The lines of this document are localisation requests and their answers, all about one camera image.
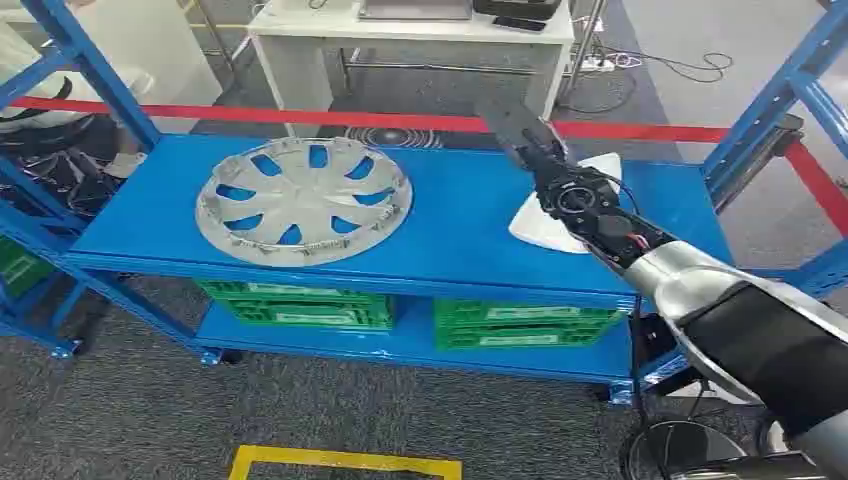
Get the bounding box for silver wheel hubcap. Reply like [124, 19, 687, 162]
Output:
[195, 136, 414, 269]

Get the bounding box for black device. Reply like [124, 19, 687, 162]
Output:
[472, 0, 563, 21]

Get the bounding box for grey laptop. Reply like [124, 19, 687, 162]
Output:
[357, 0, 474, 22]

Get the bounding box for white bag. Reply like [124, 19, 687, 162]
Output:
[0, 19, 157, 134]

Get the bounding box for black robot foot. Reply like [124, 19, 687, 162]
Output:
[619, 418, 826, 480]

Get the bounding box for chrome pole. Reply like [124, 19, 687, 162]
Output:
[559, 0, 607, 102]

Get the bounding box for green plastic crate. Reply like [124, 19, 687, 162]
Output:
[433, 299, 624, 330]
[195, 279, 392, 310]
[435, 323, 619, 352]
[0, 237, 56, 298]
[218, 298, 396, 332]

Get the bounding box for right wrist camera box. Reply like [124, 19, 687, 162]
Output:
[474, 99, 561, 164]

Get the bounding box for black bag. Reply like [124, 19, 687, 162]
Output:
[0, 115, 124, 220]

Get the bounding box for red barrier belt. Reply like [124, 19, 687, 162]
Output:
[9, 95, 848, 238]

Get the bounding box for black phone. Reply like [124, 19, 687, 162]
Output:
[492, 15, 548, 33]

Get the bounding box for round stanchion base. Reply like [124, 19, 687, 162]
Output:
[344, 125, 444, 150]

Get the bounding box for chrome barrier stanchion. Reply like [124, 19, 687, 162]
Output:
[710, 113, 806, 215]

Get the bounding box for blue metal shelf rack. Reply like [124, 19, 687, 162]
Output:
[0, 0, 848, 407]

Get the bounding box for white plastic car part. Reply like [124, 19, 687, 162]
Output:
[508, 152, 624, 255]

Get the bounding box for white table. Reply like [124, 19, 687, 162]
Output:
[246, 0, 576, 137]

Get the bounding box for black floor cable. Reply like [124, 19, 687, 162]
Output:
[556, 49, 735, 117]

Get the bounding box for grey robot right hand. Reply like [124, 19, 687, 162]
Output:
[517, 129, 572, 183]

